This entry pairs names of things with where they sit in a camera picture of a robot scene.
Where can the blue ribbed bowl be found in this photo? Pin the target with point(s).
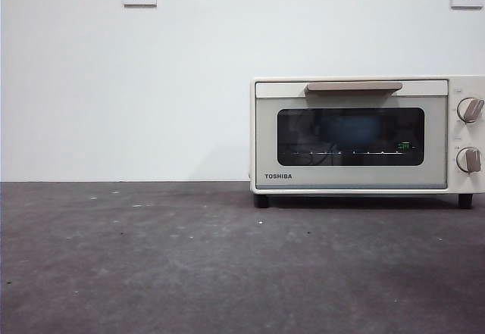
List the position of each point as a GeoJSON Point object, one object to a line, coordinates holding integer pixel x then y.
{"type": "Point", "coordinates": [352, 133]}

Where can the cream Toshiba toaster oven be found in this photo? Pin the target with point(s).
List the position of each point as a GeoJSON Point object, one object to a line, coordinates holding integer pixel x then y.
{"type": "Point", "coordinates": [452, 182]}

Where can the cream oven knob beige grip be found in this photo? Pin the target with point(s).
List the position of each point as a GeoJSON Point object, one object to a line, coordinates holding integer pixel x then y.
{"type": "Point", "coordinates": [467, 110]}
{"type": "Point", "coordinates": [467, 160]}

